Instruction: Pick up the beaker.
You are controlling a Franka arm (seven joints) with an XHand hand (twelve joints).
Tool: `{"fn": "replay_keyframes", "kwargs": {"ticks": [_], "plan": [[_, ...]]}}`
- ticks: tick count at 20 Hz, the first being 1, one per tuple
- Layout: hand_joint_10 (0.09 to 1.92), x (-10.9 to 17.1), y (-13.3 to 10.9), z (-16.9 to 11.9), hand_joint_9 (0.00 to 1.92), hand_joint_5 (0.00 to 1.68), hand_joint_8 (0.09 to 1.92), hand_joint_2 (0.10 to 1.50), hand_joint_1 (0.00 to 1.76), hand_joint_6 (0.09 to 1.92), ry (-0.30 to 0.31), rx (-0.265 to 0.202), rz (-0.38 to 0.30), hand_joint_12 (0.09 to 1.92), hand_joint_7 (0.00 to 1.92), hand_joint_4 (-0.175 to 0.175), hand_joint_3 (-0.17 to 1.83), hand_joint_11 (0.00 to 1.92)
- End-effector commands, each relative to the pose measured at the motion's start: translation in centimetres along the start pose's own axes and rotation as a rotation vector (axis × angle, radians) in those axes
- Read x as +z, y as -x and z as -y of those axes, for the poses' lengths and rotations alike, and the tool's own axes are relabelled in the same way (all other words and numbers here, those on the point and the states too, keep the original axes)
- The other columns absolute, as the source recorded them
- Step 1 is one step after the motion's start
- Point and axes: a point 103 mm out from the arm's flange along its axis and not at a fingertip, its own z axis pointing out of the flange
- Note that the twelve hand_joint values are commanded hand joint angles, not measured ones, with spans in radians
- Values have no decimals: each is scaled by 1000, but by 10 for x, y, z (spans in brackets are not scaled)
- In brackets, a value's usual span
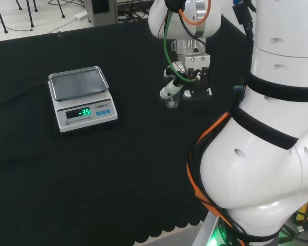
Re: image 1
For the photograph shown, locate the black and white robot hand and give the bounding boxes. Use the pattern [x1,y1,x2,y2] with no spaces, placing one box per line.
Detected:
[160,53,213,101]

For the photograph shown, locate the small clear glass beaker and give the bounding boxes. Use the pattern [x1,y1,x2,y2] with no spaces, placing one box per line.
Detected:
[164,91,181,109]

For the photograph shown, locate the grey metal box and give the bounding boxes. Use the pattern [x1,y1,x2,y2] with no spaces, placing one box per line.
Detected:
[91,0,119,26]

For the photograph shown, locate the white electronic balance steel pan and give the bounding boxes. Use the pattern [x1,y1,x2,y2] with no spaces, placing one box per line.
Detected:
[48,66,118,133]

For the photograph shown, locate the black bench cloth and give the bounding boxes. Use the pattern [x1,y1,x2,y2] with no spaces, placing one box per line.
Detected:
[0,19,249,246]

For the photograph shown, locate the black tripod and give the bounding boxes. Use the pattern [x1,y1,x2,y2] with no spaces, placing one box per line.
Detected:
[0,0,23,33]
[27,0,66,28]

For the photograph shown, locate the green cable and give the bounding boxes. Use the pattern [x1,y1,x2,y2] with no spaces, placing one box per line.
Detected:
[163,10,199,83]

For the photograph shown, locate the black coiled cable bundle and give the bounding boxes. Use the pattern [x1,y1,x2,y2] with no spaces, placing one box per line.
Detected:
[117,0,155,23]

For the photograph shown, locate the orange cable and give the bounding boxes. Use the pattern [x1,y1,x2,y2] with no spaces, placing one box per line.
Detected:
[178,0,246,246]

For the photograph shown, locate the white power strip cable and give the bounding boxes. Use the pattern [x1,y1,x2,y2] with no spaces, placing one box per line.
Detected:
[47,19,78,34]

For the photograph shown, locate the thin black floor cable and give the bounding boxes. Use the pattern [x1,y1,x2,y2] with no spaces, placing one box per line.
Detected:
[5,25,34,32]

